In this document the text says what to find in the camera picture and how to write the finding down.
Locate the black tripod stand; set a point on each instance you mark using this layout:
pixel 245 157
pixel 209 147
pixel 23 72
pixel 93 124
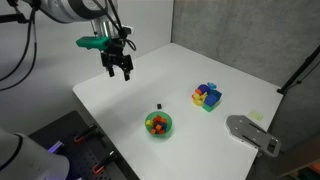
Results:
pixel 300 71

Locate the blue wooden block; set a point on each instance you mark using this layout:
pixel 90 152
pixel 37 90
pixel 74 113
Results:
pixel 163 125

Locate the black pegboard base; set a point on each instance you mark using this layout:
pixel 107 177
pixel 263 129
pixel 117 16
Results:
pixel 63 128

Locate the large yellow wooden block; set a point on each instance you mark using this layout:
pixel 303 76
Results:
pixel 149 123

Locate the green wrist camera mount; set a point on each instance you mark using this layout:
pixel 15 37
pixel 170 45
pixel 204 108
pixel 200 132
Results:
pixel 93 42

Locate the yellow toy piece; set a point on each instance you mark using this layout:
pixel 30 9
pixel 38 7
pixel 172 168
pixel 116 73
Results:
pixel 198 99

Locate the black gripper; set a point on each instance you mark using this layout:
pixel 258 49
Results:
pixel 116 56

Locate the black wooden block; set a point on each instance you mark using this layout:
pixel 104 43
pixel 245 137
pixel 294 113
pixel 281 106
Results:
pixel 159 106

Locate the orange wooden block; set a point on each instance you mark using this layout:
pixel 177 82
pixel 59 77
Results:
pixel 153 131
pixel 162 132
pixel 158 127

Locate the purple glowing device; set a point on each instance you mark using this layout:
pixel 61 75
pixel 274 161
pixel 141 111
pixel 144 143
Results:
pixel 56 147

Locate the black mounting rod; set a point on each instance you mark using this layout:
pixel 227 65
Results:
pixel 13 17

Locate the yellow sticky note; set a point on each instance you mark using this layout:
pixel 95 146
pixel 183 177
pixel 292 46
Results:
pixel 256 115

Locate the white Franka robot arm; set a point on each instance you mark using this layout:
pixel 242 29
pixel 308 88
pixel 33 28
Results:
pixel 76 10

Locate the blue toy box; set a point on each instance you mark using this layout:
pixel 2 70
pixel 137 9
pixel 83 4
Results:
pixel 212 97

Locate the red wooden block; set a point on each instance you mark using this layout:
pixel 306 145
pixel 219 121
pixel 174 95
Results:
pixel 157 118
pixel 163 120

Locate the purple toy ball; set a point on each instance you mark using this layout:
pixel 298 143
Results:
pixel 203 89

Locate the light blue toy piece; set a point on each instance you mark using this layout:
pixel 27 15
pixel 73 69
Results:
pixel 211 85

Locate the green plastic bowl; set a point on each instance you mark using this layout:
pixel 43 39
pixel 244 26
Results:
pixel 168 128

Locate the orange toy piece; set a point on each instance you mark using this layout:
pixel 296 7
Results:
pixel 198 91

